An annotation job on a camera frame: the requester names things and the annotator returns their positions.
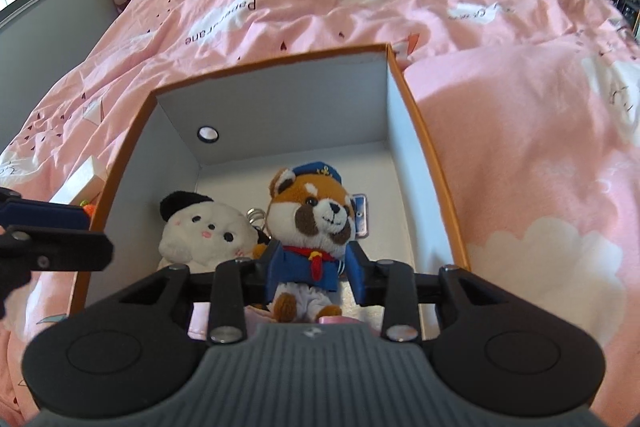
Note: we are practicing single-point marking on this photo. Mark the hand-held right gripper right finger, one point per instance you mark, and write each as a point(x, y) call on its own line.
point(361, 279)

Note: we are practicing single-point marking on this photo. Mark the pink snap card wallet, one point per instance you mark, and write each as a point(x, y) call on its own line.
point(335, 320)

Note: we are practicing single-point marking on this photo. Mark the pink fabric pouch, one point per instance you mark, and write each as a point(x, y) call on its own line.
point(199, 322)

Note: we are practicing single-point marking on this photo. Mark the blue rectangular tag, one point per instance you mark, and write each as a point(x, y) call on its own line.
point(361, 214)

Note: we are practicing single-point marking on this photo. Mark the orange cardboard box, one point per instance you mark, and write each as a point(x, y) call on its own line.
point(280, 107)

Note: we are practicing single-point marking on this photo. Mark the cream flat box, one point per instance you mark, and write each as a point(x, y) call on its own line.
point(80, 182)

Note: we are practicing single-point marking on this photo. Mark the orange crochet charm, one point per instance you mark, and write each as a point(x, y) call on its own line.
point(88, 207)

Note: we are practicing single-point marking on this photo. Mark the white plush doll black hair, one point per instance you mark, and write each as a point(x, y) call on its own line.
point(200, 232)

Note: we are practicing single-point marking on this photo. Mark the pink printed duvet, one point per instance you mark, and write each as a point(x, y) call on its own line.
point(500, 132)

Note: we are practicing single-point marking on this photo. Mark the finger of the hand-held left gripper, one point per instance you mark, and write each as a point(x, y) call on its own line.
point(70, 252)
point(45, 214)

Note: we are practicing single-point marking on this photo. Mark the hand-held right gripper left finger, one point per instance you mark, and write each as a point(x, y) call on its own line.
point(272, 267)

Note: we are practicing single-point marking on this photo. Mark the red panda plush toy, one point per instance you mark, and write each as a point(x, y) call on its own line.
point(310, 207)

